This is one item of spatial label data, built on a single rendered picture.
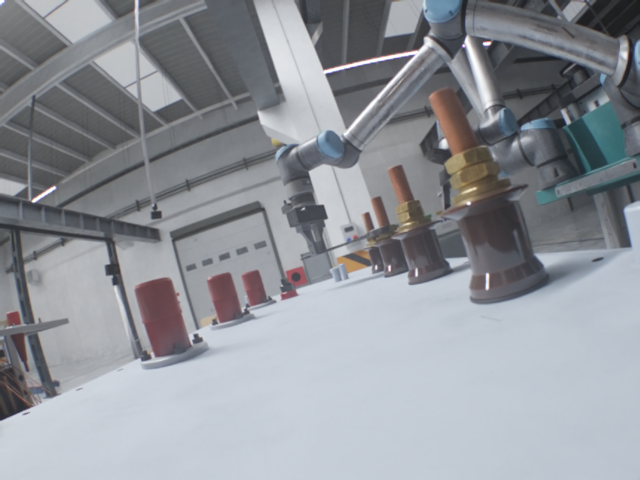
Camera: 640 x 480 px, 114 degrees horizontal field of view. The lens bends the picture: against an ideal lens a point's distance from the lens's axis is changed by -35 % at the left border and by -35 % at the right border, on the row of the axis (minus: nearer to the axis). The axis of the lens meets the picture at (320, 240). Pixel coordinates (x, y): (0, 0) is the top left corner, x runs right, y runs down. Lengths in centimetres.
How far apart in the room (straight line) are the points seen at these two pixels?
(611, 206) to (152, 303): 150
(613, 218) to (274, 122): 597
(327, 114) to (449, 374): 622
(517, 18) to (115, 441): 104
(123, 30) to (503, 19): 1035
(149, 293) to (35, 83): 1240
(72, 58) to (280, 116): 767
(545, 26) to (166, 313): 104
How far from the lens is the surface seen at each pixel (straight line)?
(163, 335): 53
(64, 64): 1190
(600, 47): 96
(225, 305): 83
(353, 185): 586
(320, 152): 96
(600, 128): 137
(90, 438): 28
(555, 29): 95
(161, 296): 53
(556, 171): 137
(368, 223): 109
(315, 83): 670
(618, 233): 148
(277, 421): 19
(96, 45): 1118
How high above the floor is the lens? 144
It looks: 4 degrees up
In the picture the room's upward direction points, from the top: 17 degrees counter-clockwise
